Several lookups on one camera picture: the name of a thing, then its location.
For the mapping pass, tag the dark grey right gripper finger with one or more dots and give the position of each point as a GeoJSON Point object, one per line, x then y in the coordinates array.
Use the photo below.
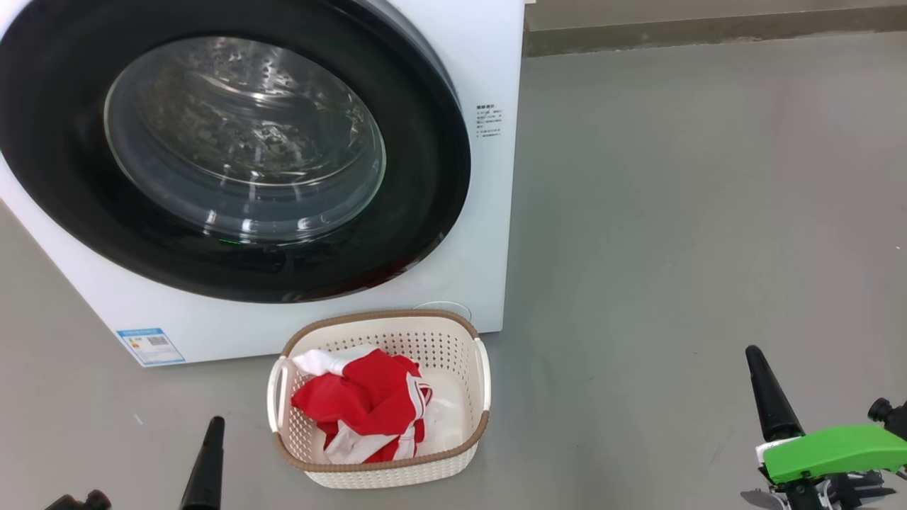
{"type": "Point", "coordinates": [769, 397]}

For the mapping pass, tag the blue energy label sticker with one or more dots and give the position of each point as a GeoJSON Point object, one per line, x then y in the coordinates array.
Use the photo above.
{"type": "Point", "coordinates": [150, 347]}

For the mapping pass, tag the white front-load washing machine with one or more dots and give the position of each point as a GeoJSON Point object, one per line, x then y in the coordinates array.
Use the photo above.
{"type": "Point", "coordinates": [482, 212]}

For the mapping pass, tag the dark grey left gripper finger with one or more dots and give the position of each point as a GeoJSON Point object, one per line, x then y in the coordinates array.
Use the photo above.
{"type": "Point", "coordinates": [207, 474]}

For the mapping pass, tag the red and white garment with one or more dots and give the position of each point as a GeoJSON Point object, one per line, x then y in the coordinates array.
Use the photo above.
{"type": "Point", "coordinates": [368, 397]}

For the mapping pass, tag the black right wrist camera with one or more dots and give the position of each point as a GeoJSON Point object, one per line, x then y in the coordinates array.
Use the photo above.
{"type": "Point", "coordinates": [882, 409]}

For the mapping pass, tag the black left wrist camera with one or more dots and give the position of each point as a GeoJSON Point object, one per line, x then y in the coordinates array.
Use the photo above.
{"type": "Point", "coordinates": [92, 501]}

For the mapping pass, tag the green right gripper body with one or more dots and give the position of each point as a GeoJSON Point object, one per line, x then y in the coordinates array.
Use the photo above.
{"type": "Point", "coordinates": [829, 450]}

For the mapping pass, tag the cream perforated laundry basket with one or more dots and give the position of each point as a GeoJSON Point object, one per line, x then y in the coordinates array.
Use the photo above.
{"type": "Point", "coordinates": [397, 333]}

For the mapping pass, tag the round white filter cover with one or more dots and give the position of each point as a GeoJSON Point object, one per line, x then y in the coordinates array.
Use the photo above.
{"type": "Point", "coordinates": [453, 309]}

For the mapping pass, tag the black round washer door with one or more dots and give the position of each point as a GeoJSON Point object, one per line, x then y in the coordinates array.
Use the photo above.
{"type": "Point", "coordinates": [248, 142]}

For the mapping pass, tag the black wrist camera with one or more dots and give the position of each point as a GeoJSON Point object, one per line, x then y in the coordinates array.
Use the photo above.
{"type": "Point", "coordinates": [92, 501]}
{"type": "Point", "coordinates": [882, 409]}

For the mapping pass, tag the small printed text sticker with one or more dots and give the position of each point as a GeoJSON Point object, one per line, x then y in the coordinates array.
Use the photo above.
{"type": "Point", "coordinates": [489, 120]}

